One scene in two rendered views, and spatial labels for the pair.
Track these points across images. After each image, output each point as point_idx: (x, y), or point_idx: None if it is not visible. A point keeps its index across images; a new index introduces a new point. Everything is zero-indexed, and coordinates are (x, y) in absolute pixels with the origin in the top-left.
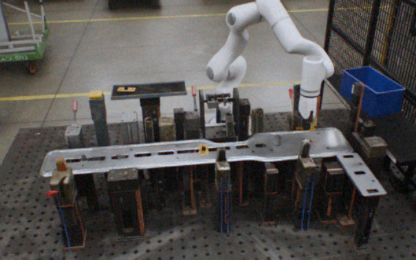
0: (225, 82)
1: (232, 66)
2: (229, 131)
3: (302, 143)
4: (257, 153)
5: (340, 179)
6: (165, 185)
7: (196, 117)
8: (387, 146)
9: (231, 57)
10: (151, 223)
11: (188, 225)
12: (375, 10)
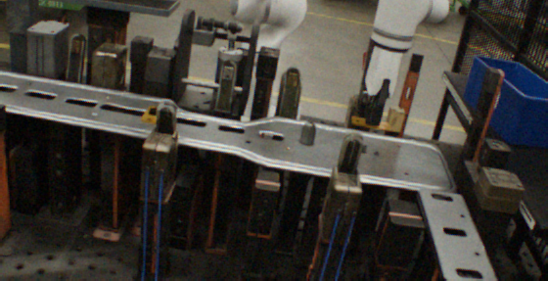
0: (262, 31)
1: (277, 0)
2: (222, 99)
3: (346, 137)
4: (254, 147)
5: (411, 238)
6: (91, 178)
7: (167, 57)
8: (524, 194)
9: None
10: (28, 231)
11: (89, 256)
12: None
